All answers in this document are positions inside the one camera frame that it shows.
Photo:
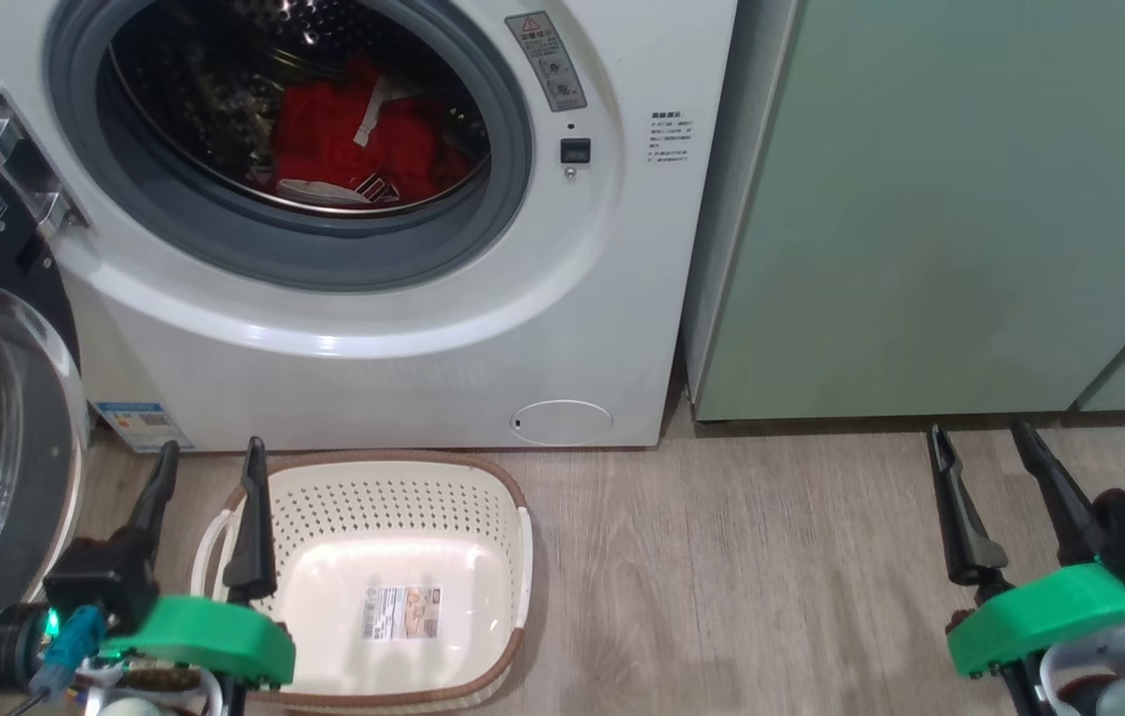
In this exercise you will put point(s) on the red garment white trim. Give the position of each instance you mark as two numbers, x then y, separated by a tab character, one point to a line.
323	119

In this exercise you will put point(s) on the basket product label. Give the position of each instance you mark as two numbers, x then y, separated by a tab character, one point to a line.
403	613

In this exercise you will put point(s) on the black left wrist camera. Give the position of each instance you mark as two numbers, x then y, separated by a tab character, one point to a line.
104	582

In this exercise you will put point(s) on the large pale green cabinet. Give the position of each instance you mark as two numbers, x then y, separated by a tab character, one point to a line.
920	199

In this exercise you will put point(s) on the grey warning sticker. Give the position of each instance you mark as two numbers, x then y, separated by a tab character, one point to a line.
547	60

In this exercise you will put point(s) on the white washing machine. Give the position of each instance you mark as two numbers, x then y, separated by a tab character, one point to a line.
403	368

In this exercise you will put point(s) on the black glass washing machine door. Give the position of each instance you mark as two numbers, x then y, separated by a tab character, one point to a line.
15	477

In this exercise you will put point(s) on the cream perforated laundry basket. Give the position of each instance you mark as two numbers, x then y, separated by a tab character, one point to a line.
393	517

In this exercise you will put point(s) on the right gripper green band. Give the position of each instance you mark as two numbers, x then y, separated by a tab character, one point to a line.
1049	612

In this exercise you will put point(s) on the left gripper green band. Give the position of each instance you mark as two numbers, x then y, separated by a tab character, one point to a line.
204	636

